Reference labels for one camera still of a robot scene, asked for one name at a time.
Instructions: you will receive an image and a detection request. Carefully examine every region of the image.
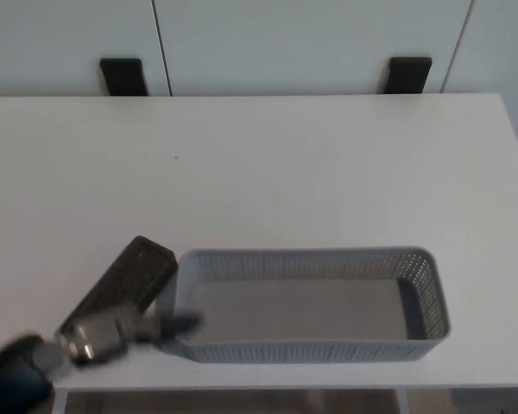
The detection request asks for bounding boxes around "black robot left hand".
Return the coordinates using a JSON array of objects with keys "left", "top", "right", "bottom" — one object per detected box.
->
[{"left": 0, "top": 310, "right": 205, "bottom": 414}]

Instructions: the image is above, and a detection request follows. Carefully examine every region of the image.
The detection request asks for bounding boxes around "black felt board eraser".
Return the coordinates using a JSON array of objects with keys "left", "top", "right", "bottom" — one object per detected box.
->
[{"left": 56, "top": 235, "right": 179, "bottom": 337}]

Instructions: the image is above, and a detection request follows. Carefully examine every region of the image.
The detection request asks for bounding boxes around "grey perforated plastic basket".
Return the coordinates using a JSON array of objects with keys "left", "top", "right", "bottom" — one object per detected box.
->
[{"left": 170, "top": 245, "right": 452, "bottom": 365}]

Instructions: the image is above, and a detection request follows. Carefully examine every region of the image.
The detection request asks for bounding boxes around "white cabinet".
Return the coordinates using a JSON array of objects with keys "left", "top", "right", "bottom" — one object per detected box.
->
[{"left": 0, "top": 0, "right": 477, "bottom": 97}]

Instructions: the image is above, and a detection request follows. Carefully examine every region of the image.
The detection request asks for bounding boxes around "white metal desk leg frame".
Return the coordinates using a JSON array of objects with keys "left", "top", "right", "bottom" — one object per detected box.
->
[
  {"left": 51, "top": 390, "right": 71, "bottom": 414},
  {"left": 395, "top": 389, "right": 413, "bottom": 414}
]

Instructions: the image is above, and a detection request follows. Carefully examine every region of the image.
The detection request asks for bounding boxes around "black rectangular bracket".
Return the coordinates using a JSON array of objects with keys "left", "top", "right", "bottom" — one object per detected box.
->
[
  {"left": 99, "top": 57, "right": 150, "bottom": 97},
  {"left": 384, "top": 56, "right": 433, "bottom": 94}
]

